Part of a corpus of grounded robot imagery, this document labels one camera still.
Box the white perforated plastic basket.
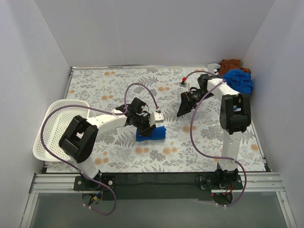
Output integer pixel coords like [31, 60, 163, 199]
[43, 99, 90, 161]

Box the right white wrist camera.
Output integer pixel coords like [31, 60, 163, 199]
[180, 77, 189, 87]

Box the brown towel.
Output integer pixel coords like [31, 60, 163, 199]
[218, 59, 251, 76]

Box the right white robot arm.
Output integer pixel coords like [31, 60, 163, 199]
[177, 71, 251, 189]

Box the purple cable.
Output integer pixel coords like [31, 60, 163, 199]
[40, 83, 161, 216]
[181, 71, 247, 208]

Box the blue towel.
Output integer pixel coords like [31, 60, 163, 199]
[222, 69, 253, 95]
[136, 126, 166, 142]

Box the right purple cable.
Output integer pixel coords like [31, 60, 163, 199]
[181, 71, 247, 208]

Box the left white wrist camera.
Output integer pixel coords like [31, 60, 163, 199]
[150, 111, 164, 126]

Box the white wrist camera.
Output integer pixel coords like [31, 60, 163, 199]
[150, 111, 164, 126]
[180, 77, 189, 87]

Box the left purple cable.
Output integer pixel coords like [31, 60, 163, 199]
[40, 83, 161, 216]

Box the aluminium frame rail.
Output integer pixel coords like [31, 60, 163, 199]
[30, 172, 285, 193]

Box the floral table mat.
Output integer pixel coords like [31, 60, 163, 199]
[46, 66, 266, 173]

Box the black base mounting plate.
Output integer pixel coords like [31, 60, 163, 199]
[73, 174, 244, 201]

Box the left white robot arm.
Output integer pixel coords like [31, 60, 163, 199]
[59, 98, 156, 190]

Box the grey cloth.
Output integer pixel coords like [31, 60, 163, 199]
[207, 63, 220, 74]

